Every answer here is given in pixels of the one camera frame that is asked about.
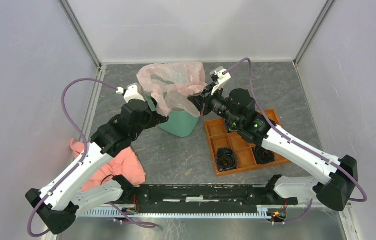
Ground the salmon pink cloth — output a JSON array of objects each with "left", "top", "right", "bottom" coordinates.
[{"left": 81, "top": 147, "right": 146, "bottom": 192}]

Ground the black rolled trash bag front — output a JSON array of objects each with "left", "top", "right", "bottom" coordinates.
[{"left": 215, "top": 147, "right": 238, "bottom": 172}]

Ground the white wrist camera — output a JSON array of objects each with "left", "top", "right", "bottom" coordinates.
[
  {"left": 115, "top": 83, "right": 145, "bottom": 103},
  {"left": 210, "top": 66, "right": 231, "bottom": 95}
]

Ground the dark rolled trash bag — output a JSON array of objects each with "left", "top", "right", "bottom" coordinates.
[{"left": 224, "top": 121, "right": 238, "bottom": 133}]

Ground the green plastic trash bin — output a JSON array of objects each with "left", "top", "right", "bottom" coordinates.
[{"left": 144, "top": 78, "right": 199, "bottom": 138}]

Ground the translucent pink trash bag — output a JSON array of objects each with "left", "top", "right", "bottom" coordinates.
[{"left": 136, "top": 62, "right": 207, "bottom": 118}]

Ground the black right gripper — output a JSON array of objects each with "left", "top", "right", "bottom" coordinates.
[{"left": 188, "top": 82, "right": 242, "bottom": 128}]

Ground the black rolled trash bag right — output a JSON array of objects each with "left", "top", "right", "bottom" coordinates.
[{"left": 253, "top": 146, "right": 275, "bottom": 165}]

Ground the black rolled trash bag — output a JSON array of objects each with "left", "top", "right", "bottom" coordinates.
[
  {"left": 253, "top": 146, "right": 275, "bottom": 165},
  {"left": 215, "top": 147, "right": 238, "bottom": 172}
]

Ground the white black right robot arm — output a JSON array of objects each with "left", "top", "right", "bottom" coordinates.
[{"left": 187, "top": 88, "right": 358, "bottom": 212}]

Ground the white slotted cable duct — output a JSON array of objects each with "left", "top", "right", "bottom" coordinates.
[{"left": 81, "top": 206, "right": 271, "bottom": 220}]

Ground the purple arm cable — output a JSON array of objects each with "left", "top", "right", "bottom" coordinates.
[
  {"left": 27, "top": 77, "right": 157, "bottom": 238},
  {"left": 224, "top": 57, "right": 368, "bottom": 225}
]

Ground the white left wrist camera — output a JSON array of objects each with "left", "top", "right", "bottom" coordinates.
[{"left": 115, "top": 83, "right": 145, "bottom": 103}]

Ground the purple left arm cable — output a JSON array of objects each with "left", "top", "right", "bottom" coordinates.
[{"left": 27, "top": 77, "right": 157, "bottom": 238}]

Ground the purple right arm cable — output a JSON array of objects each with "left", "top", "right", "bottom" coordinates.
[{"left": 224, "top": 57, "right": 368, "bottom": 225}]

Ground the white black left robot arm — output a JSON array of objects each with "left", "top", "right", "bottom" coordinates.
[{"left": 25, "top": 99, "right": 168, "bottom": 235}]

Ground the orange compartment tray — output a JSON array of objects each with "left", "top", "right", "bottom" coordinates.
[{"left": 204, "top": 118, "right": 289, "bottom": 177}]

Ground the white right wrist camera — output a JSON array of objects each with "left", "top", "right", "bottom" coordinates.
[{"left": 210, "top": 66, "right": 231, "bottom": 95}]

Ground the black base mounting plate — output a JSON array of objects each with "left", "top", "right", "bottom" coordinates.
[{"left": 116, "top": 184, "right": 298, "bottom": 214}]

